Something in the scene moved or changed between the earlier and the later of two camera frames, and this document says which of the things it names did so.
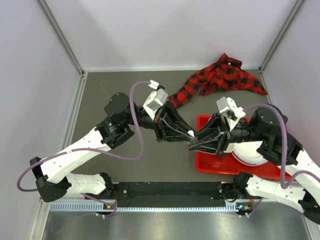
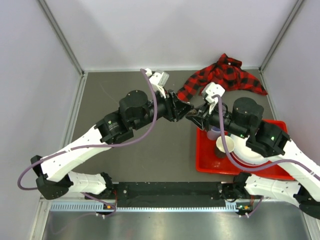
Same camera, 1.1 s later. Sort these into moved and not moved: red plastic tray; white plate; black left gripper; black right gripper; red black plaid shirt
Moved: black right gripper; black left gripper
Not moved: red plastic tray; white plate; red black plaid shirt
